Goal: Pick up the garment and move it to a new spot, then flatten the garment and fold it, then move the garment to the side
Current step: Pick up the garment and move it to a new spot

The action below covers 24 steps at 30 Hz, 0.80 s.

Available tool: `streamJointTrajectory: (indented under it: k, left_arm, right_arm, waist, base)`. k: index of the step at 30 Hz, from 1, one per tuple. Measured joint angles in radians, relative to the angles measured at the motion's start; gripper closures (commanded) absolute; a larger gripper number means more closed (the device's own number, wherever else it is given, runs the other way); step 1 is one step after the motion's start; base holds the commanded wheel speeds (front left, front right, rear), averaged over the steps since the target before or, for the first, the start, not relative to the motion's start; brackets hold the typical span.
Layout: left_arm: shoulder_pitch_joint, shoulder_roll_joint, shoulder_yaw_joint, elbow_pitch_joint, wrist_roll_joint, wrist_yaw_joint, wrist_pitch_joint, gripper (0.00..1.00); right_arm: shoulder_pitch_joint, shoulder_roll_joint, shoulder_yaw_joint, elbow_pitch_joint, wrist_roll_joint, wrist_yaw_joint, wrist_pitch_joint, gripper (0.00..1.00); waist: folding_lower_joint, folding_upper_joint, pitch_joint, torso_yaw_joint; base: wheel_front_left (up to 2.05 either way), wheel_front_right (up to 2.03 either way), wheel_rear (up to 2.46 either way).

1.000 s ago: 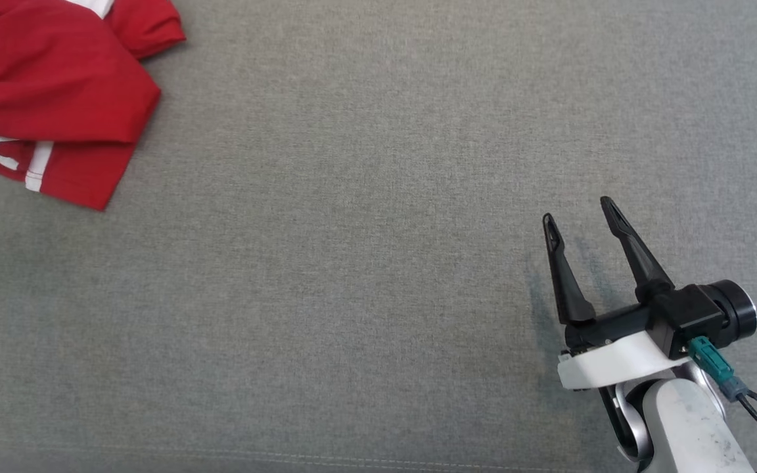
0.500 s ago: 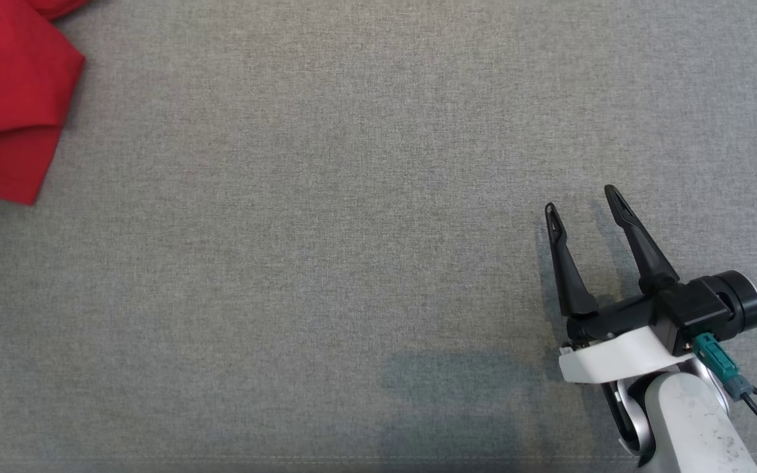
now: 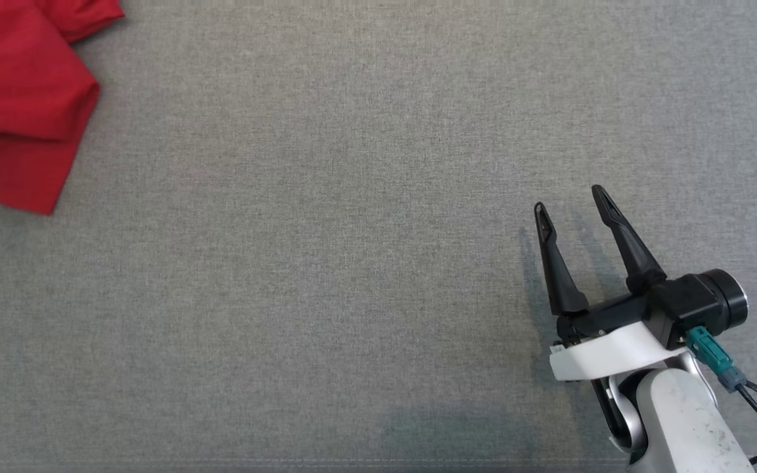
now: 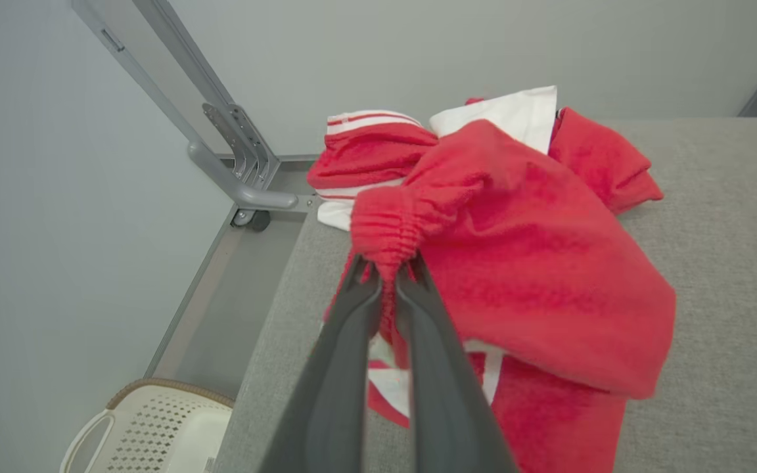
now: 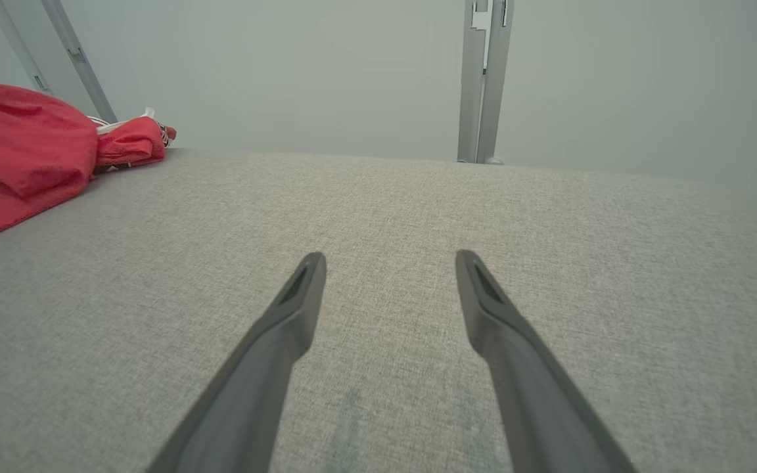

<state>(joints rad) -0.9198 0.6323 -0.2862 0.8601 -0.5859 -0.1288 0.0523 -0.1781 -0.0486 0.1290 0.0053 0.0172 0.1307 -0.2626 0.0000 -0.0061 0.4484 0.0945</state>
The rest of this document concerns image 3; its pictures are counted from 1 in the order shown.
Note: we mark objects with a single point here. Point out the plain red garment white trim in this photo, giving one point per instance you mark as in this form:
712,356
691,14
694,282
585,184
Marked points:
17,79

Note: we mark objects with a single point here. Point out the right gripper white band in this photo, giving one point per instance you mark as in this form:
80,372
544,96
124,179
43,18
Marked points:
615,358

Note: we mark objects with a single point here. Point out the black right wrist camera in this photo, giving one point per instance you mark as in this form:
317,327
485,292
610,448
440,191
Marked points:
694,302

